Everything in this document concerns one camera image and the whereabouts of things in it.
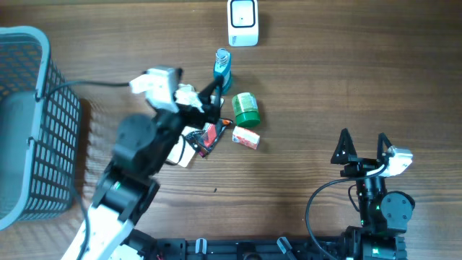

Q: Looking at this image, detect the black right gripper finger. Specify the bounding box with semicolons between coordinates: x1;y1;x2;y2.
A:
377;133;392;163
331;129;357;165

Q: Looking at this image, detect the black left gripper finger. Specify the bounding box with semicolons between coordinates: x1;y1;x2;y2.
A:
198;75;225;105
213;118;234;134

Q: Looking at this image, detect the dark red snack packet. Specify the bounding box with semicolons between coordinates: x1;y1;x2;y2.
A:
186;124;225;157

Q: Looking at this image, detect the red Kleenex tissue pack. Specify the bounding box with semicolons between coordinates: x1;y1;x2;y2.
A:
232;126;260;150

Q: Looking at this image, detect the green lidded jar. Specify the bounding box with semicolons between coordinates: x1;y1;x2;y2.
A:
232;92;261;128

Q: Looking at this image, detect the white snack pouch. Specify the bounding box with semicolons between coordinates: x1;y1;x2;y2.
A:
167;84;212;168

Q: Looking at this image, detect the teal Listerine mouthwash bottle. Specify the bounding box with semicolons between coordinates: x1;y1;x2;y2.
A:
213;48;232;95

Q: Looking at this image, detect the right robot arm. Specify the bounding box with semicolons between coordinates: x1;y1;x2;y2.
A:
331;129;415;260

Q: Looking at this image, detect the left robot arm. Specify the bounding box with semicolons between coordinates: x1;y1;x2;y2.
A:
63;69;225;259

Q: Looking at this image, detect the white barcode scanner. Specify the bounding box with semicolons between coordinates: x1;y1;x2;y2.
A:
227;0;259;47

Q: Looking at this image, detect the grey plastic mesh basket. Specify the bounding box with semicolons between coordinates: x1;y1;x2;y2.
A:
1;26;82;230

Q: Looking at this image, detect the black right camera cable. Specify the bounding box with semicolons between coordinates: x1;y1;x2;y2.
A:
305;164;389;260

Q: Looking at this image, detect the black camera cable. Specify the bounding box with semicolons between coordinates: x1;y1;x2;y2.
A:
305;164;389;260
35;79;131;260

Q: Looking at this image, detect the black left camera cable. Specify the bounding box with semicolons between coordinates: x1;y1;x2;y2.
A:
35;79;131;260

